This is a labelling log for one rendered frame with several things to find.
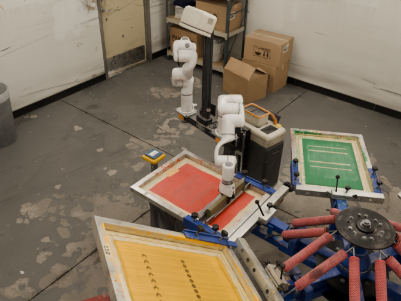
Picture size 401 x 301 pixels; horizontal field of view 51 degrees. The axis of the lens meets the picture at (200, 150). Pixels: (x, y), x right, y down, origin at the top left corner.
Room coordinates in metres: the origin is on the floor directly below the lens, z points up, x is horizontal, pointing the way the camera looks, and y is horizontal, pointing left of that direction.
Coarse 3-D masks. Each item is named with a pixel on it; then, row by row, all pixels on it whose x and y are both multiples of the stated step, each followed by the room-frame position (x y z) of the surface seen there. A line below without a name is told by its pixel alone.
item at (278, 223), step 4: (272, 220) 1.88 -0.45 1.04; (276, 220) 1.88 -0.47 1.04; (280, 220) 1.88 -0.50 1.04; (264, 224) 1.88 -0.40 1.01; (268, 224) 1.86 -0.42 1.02; (272, 224) 1.85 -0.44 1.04; (276, 224) 1.85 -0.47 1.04; (280, 224) 1.85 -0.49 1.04; (284, 224) 1.85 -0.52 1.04; (276, 228) 1.83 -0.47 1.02; (280, 228) 1.81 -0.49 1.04; (284, 228) 1.81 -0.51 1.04; (280, 232) 1.81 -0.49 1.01
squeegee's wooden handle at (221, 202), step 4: (240, 180) 2.23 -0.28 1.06; (236, 184) 2.19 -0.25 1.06; (240, 184) 2.20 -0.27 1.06; (236, 188) 2.16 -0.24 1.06; (240, 188) 2.20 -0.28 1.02; (236, 192) 2.16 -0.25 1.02; (224, 196) 2.06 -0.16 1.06; (220, 200) 2.03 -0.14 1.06; (224, 200) 2.05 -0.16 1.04; (212, 204) 1.99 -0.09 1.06; (216, 204) 1.99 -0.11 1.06; (220, 204) 2.01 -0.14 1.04; (224, 204) 2.05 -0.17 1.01; (208, 208) 1.95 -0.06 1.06; (212, 208) 1.95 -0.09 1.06; (216, 208) 1.98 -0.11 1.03; (220, 208) 2.01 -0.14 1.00; (208, 212) 1.94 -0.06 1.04; (212, 212) 1.95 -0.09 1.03; (216, 212) 1.98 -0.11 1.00; (208, 216) 1.94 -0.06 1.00
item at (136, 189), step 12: (180, 156) 2.59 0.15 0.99; (192, 156) 2.59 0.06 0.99; (168, 168) 2.47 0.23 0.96; (216, 168) 2.45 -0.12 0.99; (144, 180) 2.29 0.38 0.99; (144, 192) 2.17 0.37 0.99; (264, 192) 2.21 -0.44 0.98; (156, 204) 2.07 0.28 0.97; (168, 204) 2.05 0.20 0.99; (180, 216) 1.95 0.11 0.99
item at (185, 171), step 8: (184, 168) 2.49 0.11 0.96; (192, 168) 2.49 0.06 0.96; (176, 176) 2.39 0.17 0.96; (184, 176) 2.39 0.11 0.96; (208, 176) 2.40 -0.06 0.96; (208, 192) 2.22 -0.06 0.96; (216, 192) 2.23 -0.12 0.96; (240, 200) 2.15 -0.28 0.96; (248, 200) 2.15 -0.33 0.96; (232, 208) 2.07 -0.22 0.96; (240, 208) 2.07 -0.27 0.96
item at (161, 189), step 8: (168, 176) 2.39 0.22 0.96; (160, 184) 2.30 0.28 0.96; (168, 184) 2.30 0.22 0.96; (176, 184) 2.30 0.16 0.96; (160, 192) 2.21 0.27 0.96; (168, 200) 2.13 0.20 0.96; (176, 200) 2.13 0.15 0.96; (200, 200) 2.14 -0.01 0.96; (208, 200) 2.14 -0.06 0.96; (184, 208) 2.06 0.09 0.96; (192, 208) 2.06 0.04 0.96; (200, 208) 2.06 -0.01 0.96; (224, 216) 1.99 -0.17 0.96; (232, 216) 1.99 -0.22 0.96; (224, 224) 1.92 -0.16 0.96
